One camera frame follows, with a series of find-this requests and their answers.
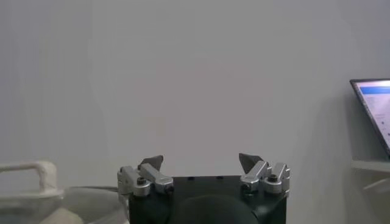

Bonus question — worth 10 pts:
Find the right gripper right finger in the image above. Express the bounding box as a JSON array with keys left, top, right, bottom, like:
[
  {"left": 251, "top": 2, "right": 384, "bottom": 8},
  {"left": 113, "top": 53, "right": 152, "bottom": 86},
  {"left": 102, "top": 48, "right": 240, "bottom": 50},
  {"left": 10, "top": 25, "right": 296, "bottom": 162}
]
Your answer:
[{"left": 238, "top": 152, "right": 291, "bottom": 196}]

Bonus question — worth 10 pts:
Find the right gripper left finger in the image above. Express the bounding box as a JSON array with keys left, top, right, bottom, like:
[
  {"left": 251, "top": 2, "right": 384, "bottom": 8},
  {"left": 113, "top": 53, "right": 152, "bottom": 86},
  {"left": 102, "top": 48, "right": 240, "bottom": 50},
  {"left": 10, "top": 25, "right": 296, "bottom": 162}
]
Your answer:
[{"left": 117, "top": 154, "right": 175, "bottom": 198}]

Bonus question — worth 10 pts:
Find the open grey laptop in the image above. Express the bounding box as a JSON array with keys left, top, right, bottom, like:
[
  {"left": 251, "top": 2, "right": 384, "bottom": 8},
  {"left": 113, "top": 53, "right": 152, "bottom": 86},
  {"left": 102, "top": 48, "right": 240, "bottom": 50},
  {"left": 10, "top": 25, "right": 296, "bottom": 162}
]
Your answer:
[{"left": 349, "top": 79, "right": 390, "bottom": 159}]

